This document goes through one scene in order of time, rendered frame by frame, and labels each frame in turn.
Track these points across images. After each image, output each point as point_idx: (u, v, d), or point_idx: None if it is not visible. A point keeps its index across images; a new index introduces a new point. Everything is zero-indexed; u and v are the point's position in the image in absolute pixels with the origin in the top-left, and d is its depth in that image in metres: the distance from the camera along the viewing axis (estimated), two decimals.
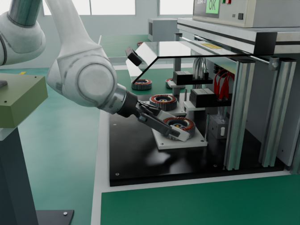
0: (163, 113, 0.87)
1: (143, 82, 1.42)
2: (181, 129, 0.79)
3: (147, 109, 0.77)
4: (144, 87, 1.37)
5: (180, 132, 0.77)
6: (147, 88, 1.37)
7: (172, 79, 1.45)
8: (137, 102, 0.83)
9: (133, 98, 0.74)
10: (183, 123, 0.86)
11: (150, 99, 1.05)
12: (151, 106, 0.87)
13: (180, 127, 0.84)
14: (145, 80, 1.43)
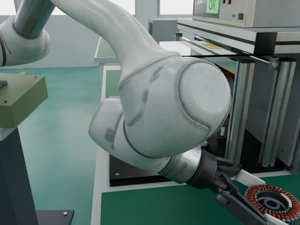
0: (244, 174, 0.60)
1: None
2: (281, 216, 0.51)
3: (229, 180, 0.51)
4: None
5: None
6: None
7: None
8: None
9: (211, 165, 0.49)
10: (279, 198, 0.57)
11: None
12: (228, 163, 0.61)
13: (275, 206, 0.56)
14: None
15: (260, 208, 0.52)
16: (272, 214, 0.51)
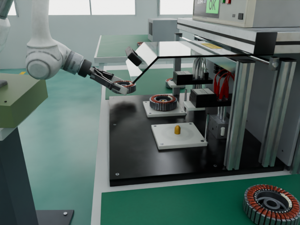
0: (114, 77, 1.22)
1: (126, 85, 1.18)
2: (281, 216, 0.51)
3: (98, 71, 1.12)
4: None
5: (121, 87, 1.12)
6: (128, 92, 1.14)
7: (172, 79, 1.45)
8: None
9: (88, 64, 1.10)
10: (279, 198, 0.57)
11: (150, 99, 1.05)
12: (106, 73, 1.22)
13: (275, 206, 0.56)
14: (129, 82, 1.20)
15: (260, 208, 0.52)
16: (272, 214, 0.51)
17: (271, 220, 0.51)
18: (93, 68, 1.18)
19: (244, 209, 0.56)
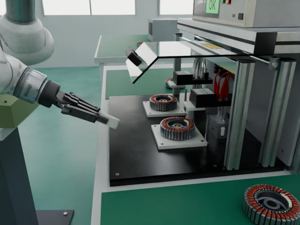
0: (102, 114, 0.78)
1: (181, 125, 0.84)
2: (281, 216, 0.51)
3: (70, 98, 0.74)
4: (183, 135, 0.79)
5: (109, 119, 0.78)
6: (187, 137, 0.80)
7: (172, 79, 1.45)
8: None
9: (53, 88, 0.71)
10: (279, 198, 0.57)
11: (150, 99, 1.05)
12: (87, 104, 0.80)
13: (275, 206, 0.56)
14: (184, 120, 0.85)
15: (260, 208, 0.52)
16: (272, 214, 0.51)
17: (271, 220, 0.51)
18: None
19: (244, 209, 0.56)
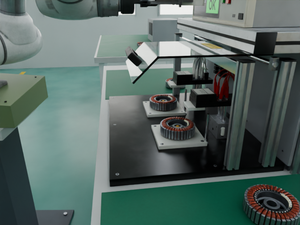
0: None
1: (181, 125, 0.84)
2: (281, 216, 0.51)
3: None
4: (183, 135, 0.79)
5: None
6: (187, 137, 0.80)
7: (172, 79, 1.45)
8: None
9: None
10: (279, 198, 0.57)
11: (150, 99, 1.05)
12: None
13: (275, 206, 0.56)
14: (184, 120, 0.85)
15: (260, 208, 0.52)
16: (272, 214, 0.51)
17: (271, 220, 0.51)
18: None
19: (244, 209, 0.56)
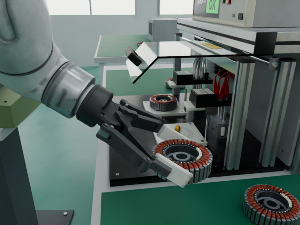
0: (166, 130, 0.53)
1: (187, 156, 0.49)
2: (281, 216, 0.51)
3: (124, 118, 0.46)
4: None
5: (173, 169, 0.42)
6: (191, 181, 0.44)
7: (172, 79, 1.45)
8: (124, 106, 0.52)
9: (99, 97, 0.44)
10: (279, 198, 0.57)
11: (150, 99, 1.05)
12: (149, 116, 0.54)
13: (275, 206, 0.56)
14: (196, 148, 0.49)
15: (260, 208, 0.52)
16: (272, 214, 0.51)
17: (271, 220, 0.51)
18: (120, 104, 0.52)
19: (244, 209, 0.56)
